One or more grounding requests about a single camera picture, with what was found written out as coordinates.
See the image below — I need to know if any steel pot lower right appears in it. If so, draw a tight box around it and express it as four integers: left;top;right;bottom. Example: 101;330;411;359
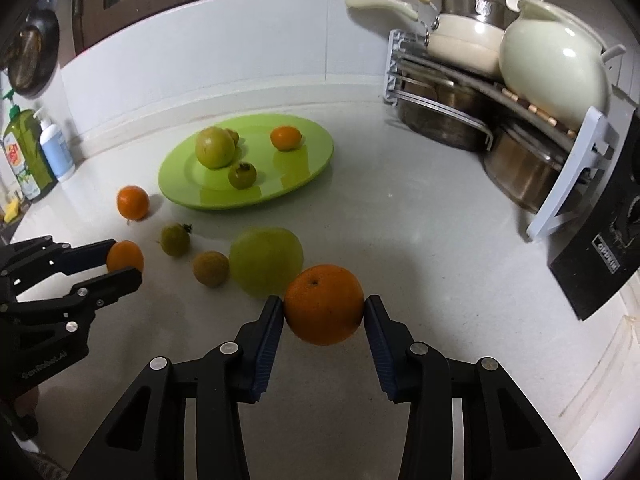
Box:
483;124;567;214

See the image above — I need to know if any cream saucepan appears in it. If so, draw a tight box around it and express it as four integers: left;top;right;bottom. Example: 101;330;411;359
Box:
345;0;504;79

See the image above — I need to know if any green apple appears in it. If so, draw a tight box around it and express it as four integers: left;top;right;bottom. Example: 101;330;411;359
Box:
229;228;304;299

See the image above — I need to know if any metal pot rack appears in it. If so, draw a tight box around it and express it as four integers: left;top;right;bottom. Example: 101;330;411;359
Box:
384;29;620;240

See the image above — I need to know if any steel pot lower left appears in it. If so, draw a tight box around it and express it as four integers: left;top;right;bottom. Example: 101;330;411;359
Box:
394;76;494;153

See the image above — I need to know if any green dish soap bottle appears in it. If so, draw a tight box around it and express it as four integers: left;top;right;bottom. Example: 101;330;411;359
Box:
1;89;56;202

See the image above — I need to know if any large yellow-green fruit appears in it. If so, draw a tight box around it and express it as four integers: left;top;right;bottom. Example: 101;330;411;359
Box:
195;127;236;169

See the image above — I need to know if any small green persimmon on plate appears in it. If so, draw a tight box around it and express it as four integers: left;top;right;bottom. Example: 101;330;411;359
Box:
228;162;257;190

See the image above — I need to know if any oval orange citrus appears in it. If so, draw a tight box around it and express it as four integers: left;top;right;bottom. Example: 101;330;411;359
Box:
270;125;303;152

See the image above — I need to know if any small green persimmon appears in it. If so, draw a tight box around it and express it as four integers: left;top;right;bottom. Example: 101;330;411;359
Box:
160;223;192;258
228;162;257;190

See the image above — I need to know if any white blue pump bottle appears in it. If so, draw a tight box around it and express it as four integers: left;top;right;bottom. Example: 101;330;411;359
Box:
34;107;76;182

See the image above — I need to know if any person's left hand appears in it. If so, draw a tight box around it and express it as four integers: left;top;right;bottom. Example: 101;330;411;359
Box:
14;387;39;417

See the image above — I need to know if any green plate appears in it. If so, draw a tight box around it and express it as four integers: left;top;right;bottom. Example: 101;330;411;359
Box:
158;113;334;210

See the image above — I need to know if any round orange mandarin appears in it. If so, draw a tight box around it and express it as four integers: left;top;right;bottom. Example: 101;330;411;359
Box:
106;240;144;272

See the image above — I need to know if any large orange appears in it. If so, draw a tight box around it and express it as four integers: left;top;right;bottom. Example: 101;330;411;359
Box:
284;264;364;346

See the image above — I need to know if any black hanging pan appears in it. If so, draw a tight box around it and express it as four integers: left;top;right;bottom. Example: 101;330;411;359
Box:
1;9;60;99

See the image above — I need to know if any white ceramic pot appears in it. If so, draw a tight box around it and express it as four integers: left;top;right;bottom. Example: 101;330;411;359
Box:
499;0;626;131

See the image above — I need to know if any mandarin with stem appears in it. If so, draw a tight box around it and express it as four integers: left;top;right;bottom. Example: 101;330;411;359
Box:
116;185;150;221

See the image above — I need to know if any small brownish round fruit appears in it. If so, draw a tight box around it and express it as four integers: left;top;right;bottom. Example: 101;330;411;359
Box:
192;252;230;288

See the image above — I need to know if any small yellow-brown fruit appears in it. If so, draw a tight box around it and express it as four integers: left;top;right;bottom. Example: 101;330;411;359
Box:
226;128;240;145

